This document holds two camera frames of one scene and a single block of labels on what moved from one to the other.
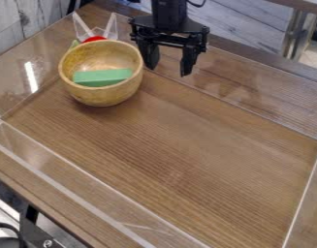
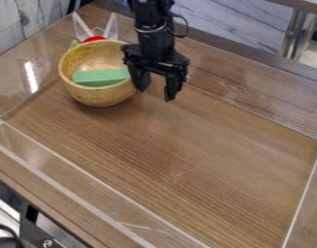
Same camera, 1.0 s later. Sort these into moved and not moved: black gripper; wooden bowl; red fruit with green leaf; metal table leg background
Moved: black gripper
Not moved: wooden bowl; red fruit with green leaf; metal table leg background
